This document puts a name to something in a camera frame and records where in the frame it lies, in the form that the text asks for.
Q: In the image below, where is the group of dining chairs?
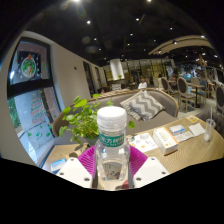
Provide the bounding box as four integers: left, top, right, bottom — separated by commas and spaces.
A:
151, 74, 224, 118

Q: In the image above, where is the small blue and white pack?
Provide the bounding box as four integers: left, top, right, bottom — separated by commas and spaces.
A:
168, 124, 187, 136

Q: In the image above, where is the green potted plant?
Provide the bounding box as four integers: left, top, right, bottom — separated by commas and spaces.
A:
58, 93, 136, 148

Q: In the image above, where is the white rectangular box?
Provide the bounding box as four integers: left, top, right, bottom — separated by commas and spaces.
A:
152, 126, 179, 156

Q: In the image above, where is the person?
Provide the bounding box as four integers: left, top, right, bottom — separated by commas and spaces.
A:
137, 75, 149, 90

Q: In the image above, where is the grey chevron cushion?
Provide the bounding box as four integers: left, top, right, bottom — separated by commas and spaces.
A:
119, 89, 166, 122

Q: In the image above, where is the clear water bottle white cap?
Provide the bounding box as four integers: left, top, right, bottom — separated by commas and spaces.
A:
94, 105, 132, 183

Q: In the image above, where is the window with festive decals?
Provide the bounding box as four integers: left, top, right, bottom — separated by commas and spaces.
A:
6, 36, 63, 166

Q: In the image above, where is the white paper leaflet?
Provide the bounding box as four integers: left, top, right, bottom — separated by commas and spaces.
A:
174, 130, 194, 144

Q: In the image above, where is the grey tufted seat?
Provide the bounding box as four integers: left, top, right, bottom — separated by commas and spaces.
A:
196, 109, 224, 138

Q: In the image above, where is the group of ceiling lights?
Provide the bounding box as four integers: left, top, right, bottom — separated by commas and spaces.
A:
71, 0, 208, 54

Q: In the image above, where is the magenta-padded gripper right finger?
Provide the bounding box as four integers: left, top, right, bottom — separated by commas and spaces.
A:
128, 145, 170, 190

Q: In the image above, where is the white napkin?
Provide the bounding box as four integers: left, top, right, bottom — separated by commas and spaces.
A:
188, 122, 207, 138

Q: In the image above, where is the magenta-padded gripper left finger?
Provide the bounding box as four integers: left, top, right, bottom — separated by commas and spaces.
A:
55, 145, 99, 190

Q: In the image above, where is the printed white menu sheet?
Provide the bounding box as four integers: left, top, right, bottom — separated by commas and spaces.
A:
128, 132, 159, 154

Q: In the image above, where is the yellow card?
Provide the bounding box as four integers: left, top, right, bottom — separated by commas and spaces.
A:
185, 114, 200, 124

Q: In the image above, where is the clear plastic cup with straw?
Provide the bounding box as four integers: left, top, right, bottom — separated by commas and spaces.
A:
203, 106, 217, 143

